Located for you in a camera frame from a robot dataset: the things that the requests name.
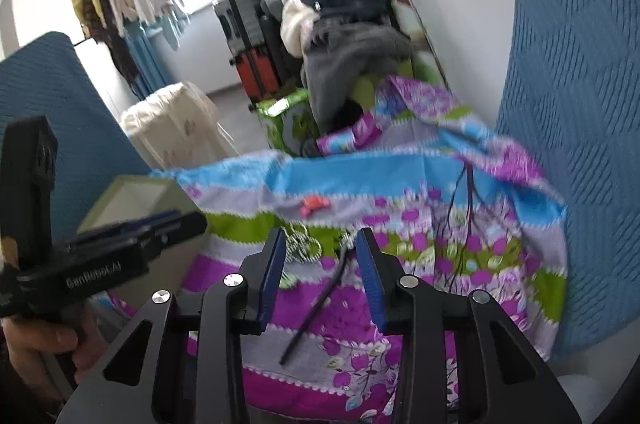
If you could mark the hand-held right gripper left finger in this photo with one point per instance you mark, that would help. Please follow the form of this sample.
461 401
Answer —
274 274

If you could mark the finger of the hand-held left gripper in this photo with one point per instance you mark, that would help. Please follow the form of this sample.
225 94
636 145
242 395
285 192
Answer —
125 226
175 229

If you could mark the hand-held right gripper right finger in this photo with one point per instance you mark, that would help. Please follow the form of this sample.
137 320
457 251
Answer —
372 284

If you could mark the grey-green cardboard box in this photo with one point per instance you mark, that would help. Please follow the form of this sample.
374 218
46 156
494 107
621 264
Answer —
140 199

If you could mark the small silver pendant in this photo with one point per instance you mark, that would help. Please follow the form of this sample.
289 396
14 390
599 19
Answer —
346 240

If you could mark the black hair stick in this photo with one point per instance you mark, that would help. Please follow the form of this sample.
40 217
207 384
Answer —
315 309

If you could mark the person's left hand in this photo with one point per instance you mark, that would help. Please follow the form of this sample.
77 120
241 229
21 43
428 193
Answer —
35 339

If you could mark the floral printed blanket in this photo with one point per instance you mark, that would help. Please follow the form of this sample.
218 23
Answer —
400 184

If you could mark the cream covered furniture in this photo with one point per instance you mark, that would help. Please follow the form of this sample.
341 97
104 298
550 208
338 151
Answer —
175 124

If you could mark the narrow blue quilted cushion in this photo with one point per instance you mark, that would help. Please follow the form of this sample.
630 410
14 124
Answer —
75 89

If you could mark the green printed carton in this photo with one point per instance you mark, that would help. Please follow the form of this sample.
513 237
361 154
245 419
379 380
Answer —
290 119

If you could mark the blue curtain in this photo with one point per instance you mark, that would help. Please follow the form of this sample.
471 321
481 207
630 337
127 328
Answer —
145 59

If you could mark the red suitcase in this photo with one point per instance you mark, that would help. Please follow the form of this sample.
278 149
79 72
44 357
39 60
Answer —
255 71

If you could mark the dark patterned hanging garment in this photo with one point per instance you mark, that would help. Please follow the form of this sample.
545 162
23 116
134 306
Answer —
115 39

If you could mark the light blue hanging garment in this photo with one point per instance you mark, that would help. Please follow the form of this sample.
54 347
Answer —
172 29

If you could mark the black suitcase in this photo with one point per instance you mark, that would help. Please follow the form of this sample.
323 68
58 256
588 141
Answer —
277 54

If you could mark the grey suitcase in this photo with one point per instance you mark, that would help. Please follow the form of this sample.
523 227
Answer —
240 19

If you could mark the grey fleece garment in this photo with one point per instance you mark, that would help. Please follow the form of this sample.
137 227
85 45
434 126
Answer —
350 54

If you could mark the white fluffy garment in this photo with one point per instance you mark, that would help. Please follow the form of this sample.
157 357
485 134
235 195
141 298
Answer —
295 24

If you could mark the wide blue quilted cushion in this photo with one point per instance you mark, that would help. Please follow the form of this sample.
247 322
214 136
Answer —
575 104

